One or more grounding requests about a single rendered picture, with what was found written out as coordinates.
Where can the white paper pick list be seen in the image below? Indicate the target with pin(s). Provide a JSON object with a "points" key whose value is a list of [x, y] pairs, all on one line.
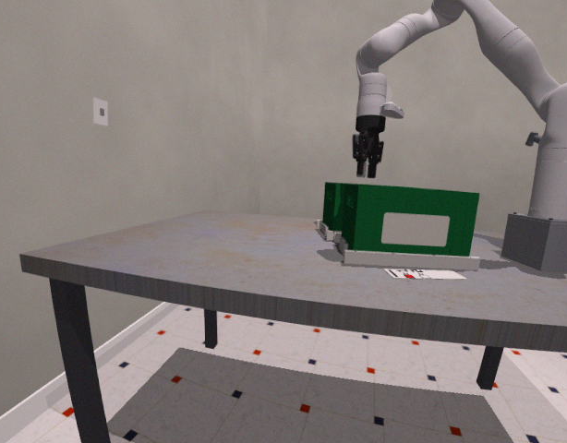
{"points": [[429, 274]]}

